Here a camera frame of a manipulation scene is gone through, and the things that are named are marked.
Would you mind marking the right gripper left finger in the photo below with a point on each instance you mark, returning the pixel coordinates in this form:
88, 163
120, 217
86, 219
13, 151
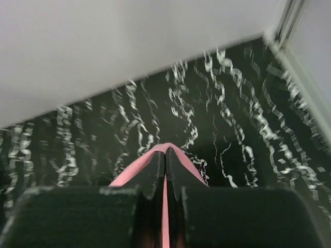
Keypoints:
128, 215

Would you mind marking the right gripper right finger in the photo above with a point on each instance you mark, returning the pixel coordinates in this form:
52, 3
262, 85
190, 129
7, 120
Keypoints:
202, 216

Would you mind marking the pink t shirt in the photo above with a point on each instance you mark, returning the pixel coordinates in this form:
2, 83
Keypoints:
181, 157

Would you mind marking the aluminium frame rail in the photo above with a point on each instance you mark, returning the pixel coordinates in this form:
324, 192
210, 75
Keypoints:
301, 42

